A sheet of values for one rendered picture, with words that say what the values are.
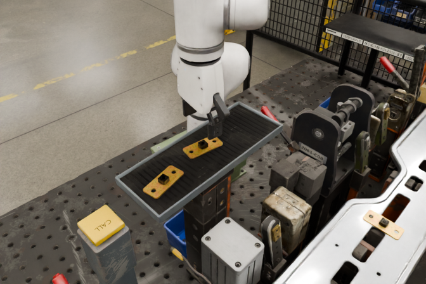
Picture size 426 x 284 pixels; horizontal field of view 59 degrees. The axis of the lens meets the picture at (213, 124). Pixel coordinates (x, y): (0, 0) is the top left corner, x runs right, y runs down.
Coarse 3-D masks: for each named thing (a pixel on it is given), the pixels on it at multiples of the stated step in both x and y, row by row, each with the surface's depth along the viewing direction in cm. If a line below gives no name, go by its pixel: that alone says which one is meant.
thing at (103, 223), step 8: (104, 208) 68; (88, 216) 67; (96, 216) 67; (104, 216) 67; (112, 216) 67; (80, 224) 65; (88, 224) 65; (96, 224) 65; (104, 224) 65; (112, 224) 65; (120, 224) 66; (88, 232) 64; (96, 232) 64; (104, 232) 64; (112, 232) 65; (96, 240) 63; (104, 240) 64
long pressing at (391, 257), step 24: (408, 144) 106; (408, 168) 99; (384, 192) 92; (408, 192) 92; (336, 216) 86; (360, 216) 86; (408, 216) 86; (312, 240) 81; (336, 240) 81; (360, 240) 82; (384, 240) 81; (408, 240) 81; (312, 264) 77; (336, 264) 77; (360, 264) 77; (384, 264) 77; (408, 264) 77
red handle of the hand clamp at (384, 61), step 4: (380, 60) 116; (384, 60) 115; (388, 60) 115; (384, 64) 115; (388, 64) 115; (388, 68) 115; (392, 68) 115; (392, 72) 115; (396, 72) 115; (396, 76) 115; (400, 76) 115; (396, 80) 115; (400, 80) 114; (400, 84) 115; (404, 84) 114; (404, 88) 115
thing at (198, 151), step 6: (216, 138) 83; (192, 144) 82; (198, 144) 81; (204, 144) 80; (210, 144) 82; (216, 144) 82; (222, 144) 82; (186, 150) 80; (192, 150) 80; (198, 150) 80; (204, 150) 80; (210, 150) 80; (192, 156) 79; (198, 156) 79
